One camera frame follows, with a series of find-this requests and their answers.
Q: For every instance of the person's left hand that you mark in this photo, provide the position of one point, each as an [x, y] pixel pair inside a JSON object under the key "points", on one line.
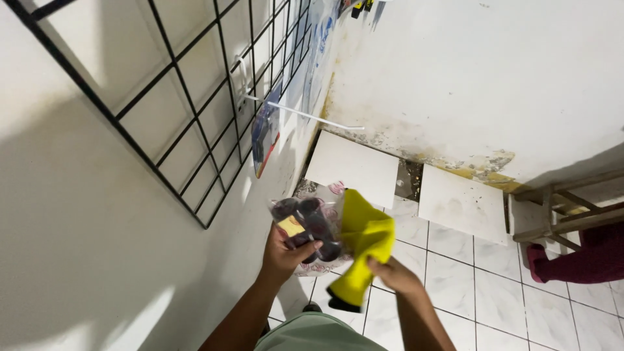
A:
{"points": [[279, 258]]}

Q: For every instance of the person's right hand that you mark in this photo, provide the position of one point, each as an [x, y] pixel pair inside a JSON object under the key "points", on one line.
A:
{"points": [[397, 278]]}

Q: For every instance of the person's right fingers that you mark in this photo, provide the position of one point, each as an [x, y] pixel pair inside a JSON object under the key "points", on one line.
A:
{"points": [[376, 267]]}

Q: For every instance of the yellow cleaning cloth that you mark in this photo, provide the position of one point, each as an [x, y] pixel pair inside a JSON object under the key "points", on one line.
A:
{"points": [[363, 243]]}

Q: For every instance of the clear packet of dark items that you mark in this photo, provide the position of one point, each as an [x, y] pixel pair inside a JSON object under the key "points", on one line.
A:
{"points": [[312, 229]]}

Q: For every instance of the person's black shoe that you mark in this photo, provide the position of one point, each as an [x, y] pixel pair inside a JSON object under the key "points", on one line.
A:
{"points": [[312, 307]]}

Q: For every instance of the person's green shirt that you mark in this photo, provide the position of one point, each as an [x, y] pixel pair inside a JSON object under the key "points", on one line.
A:
{"points": [[317, 334]]}

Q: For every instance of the loose white floor tile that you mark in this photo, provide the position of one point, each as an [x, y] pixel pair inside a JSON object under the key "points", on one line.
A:
{"points": [[463, 204], [353, 165]]}

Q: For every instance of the hanging blue red blister pack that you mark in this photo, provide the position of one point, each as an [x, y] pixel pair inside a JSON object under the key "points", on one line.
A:
{"points": [[265, 131]]}

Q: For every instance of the white display hook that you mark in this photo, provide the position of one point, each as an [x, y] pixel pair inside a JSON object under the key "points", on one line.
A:
{"points": [[292, 109]]}

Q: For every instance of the wooden stool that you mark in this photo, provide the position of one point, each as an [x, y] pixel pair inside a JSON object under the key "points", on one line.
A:
{"points": [[565, 209]]}

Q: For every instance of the maroon cloth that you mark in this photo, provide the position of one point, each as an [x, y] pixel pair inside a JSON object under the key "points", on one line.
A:
{"points": [[580, 258]]}

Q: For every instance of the row of hanging clear packets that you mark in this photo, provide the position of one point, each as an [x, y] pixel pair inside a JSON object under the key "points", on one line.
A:
{"points": [[314, 48]]}

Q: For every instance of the hanging yellow black tools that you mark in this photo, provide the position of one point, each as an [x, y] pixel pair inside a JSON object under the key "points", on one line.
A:
{"points": [[363, 6]]}

